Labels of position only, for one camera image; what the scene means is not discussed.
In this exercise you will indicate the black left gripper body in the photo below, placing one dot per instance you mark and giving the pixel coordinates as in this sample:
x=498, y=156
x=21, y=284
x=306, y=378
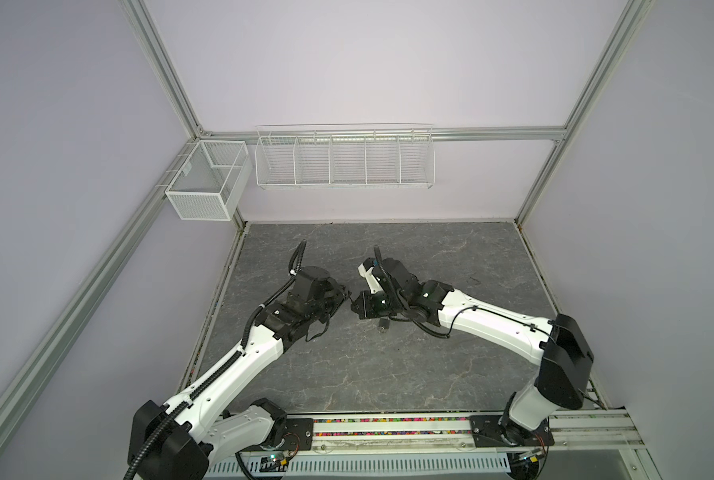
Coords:
x=332, y=299

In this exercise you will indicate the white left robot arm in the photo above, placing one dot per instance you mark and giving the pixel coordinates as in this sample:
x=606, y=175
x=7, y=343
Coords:
x=187, y=434

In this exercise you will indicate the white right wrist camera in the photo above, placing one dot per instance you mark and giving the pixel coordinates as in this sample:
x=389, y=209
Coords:
x=365, y=270

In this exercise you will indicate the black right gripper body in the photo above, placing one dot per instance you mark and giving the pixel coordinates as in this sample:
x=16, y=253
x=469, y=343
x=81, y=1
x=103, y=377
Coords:
x=374, y=305

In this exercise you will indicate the black padlock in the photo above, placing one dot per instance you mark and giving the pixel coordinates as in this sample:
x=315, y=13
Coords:
x=384, y=325

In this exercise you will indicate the white mesh box basket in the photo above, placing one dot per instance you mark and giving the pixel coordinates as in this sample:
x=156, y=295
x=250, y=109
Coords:
x=210, y=181

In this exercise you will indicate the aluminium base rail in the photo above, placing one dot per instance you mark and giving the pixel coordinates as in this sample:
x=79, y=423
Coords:
x=428, y=444

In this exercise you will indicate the long white wire basket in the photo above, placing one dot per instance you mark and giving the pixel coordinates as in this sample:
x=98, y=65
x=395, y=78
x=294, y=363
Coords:
x=329, y=156

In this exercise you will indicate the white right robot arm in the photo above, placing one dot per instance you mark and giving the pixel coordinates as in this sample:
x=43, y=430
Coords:
x=557, y=347

